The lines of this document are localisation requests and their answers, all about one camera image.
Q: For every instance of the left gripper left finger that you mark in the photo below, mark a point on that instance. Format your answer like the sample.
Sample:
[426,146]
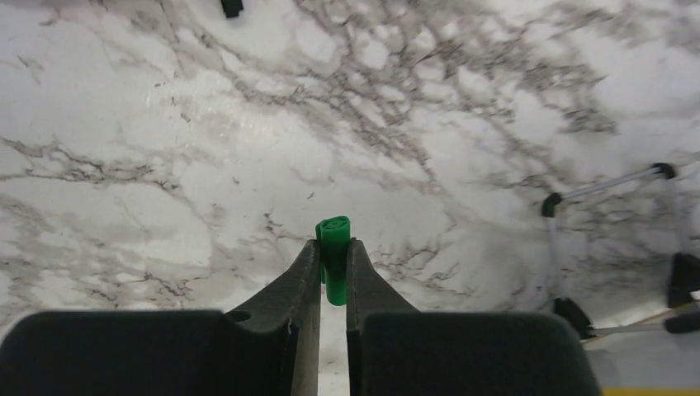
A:
[268,345]

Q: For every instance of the wire whiteboard stand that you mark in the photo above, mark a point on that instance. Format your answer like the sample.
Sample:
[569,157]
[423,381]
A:
[682,286]

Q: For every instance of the yellow framed whiteboard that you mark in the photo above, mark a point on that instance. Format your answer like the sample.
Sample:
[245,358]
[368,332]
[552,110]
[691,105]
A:
[644,359]

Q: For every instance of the green marker cap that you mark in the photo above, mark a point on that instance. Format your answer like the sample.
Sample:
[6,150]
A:
[334,237]

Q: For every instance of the orange black highlighter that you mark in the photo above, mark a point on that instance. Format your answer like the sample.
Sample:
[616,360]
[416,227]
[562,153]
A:
[232,8]

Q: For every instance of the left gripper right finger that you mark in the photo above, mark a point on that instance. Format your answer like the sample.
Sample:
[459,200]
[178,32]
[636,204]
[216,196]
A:
[396,349]

